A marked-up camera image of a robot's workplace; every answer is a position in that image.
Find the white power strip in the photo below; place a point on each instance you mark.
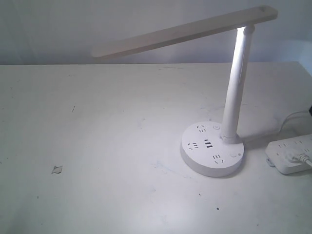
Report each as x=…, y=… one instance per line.
x=291, y=155

